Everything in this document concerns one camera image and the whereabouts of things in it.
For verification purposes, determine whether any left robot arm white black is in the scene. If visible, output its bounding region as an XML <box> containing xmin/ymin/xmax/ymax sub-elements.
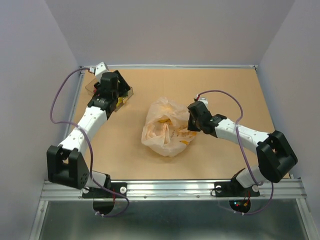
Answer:
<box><xmin>46</xmin><ymin>70</ymin><xmax>132</xmax><ymax>197</ymax></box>

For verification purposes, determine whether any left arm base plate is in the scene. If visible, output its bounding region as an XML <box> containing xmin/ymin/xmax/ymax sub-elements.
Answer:
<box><xmin>81</xmin><ymin>181</ymin><xmax>128</xmax><ymax>199</ymax></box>

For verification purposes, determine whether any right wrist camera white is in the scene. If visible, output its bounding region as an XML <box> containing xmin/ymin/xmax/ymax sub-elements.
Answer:
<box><xmin>194</xmin><ymin>94</ymin><xmax>209</xmax><ymax>106</ymax></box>

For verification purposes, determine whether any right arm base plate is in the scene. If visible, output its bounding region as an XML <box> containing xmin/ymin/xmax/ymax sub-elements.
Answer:
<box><xmin>210</xmin><ymin>181</ymin><xmax>260</xmax><ymax>214</ymax></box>

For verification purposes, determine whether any aluminium front rail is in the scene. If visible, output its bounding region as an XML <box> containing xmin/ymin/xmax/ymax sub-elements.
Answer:
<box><xmin>40</xmin><ymin>178</ymin><xmax>307</xmax><ymax>202</ymax></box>

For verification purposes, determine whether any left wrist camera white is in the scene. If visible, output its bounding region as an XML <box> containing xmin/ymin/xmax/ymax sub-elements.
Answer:
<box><xmin>88</xmin><ymin>62</ymin><xmax>109</xmax><ymax>80</ymax></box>

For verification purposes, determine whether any clear plastic container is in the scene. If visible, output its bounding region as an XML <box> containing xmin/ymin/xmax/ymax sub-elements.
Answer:
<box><xmin>85</xmin><ymin>79</ymin><xmax>134</xmax><ymax>112</ymax></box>

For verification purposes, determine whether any translucent plastic bag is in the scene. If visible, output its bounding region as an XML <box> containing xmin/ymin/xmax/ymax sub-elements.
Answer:
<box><xmin>141</xmin><ymin>97</ymin><xmax>197</xmax><ymax>157</ymax></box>

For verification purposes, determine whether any yellow pear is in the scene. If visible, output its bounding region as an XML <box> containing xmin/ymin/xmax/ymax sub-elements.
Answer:
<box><xmin>117</xmin><ymin>97</ymin><xmax>128</xmax><ymax>106</ymax></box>

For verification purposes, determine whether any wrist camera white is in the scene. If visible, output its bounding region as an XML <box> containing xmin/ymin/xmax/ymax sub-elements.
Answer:
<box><xmin>194</xmin><ymin>94</ymin><xmax>209</xmax><ymax>106</ymax></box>
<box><xmin>88</xmin><ymin>62</ymin><xmax>109</xmax><ymax>80</ymax></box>

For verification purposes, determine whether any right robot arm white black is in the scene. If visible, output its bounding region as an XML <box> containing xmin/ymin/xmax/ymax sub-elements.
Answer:
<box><xmin>187</xmin><ymin>101</ymin><xmax>298</xmax><ymax>197</ymax></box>

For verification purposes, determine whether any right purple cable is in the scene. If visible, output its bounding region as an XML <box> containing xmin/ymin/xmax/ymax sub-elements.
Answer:
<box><xmin>197</xmin><ymin>89</ymin><xmax>275</xmax><ymax>216</ymax></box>

